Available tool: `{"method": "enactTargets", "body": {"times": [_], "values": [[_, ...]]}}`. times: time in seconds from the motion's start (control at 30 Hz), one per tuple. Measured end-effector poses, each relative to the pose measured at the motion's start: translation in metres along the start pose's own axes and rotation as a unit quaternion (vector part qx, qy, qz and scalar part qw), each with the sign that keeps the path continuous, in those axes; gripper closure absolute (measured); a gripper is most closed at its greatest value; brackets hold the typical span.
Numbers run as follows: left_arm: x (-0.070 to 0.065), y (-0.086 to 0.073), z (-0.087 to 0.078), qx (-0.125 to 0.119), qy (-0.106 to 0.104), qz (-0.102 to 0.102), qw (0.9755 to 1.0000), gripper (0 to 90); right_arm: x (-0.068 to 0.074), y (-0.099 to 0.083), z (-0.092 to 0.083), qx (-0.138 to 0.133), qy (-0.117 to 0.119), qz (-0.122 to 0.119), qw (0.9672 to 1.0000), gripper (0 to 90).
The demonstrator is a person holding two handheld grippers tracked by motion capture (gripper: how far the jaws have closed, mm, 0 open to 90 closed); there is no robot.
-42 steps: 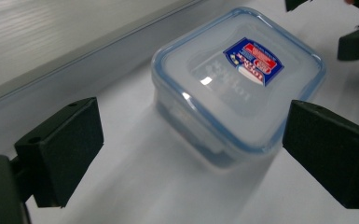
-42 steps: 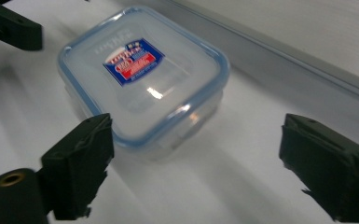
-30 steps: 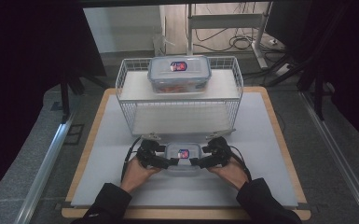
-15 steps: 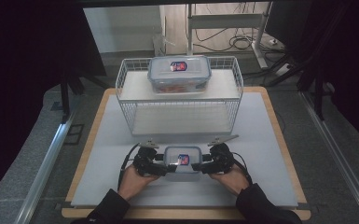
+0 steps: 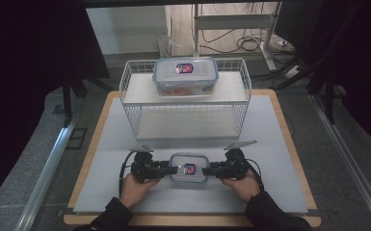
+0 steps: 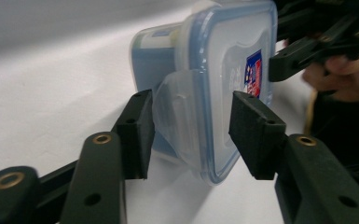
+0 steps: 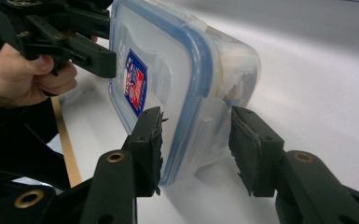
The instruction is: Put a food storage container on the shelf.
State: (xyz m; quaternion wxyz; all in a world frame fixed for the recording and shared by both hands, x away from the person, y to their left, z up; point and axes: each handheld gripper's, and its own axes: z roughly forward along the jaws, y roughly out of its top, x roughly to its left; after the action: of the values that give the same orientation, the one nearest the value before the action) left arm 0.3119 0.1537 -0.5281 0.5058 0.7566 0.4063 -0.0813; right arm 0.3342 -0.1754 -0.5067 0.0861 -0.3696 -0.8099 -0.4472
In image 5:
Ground black metal stand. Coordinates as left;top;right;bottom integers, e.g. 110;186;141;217
60;74;111;127
306;71;339;125

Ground white wire shelf rack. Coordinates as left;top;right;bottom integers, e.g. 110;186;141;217
119;58;252;141

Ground white power strip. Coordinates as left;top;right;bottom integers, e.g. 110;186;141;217
283;64;304;80

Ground hand-held gripper black cable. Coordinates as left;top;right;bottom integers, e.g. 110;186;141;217
244;157;266;194
118;150;138;199

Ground white metal desk frame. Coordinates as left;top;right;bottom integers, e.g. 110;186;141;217
192;2;282;72

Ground light grey table mat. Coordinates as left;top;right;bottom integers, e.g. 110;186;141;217
73;94;308;216

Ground black floor cables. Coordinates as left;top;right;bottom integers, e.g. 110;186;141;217
200;28;296;56

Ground small clear lidded food container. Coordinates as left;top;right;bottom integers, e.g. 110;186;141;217
168;152;211;184

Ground black curtain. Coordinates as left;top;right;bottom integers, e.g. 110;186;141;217
314;0;371;157
0;0;111;215

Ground large clear lidded food container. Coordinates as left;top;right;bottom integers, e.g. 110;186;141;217
152;57;220;97

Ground person's right hand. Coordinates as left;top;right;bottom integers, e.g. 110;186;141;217
220;176;262;204

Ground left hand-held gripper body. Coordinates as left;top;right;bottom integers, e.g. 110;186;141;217
128;144;170;185

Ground right hand-held gripper black cable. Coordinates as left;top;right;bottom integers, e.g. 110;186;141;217
244;157;266;194

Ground left hand-held gripper black cable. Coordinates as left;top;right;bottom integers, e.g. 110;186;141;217
118;150;138;199

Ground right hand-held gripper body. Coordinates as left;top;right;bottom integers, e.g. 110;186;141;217
216;139;258;181

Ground aluminium floor rail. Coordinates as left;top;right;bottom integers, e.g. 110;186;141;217
311;94;371;231
13;123;76;231

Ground person's left hand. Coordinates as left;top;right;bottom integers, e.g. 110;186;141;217
119;172;162;210

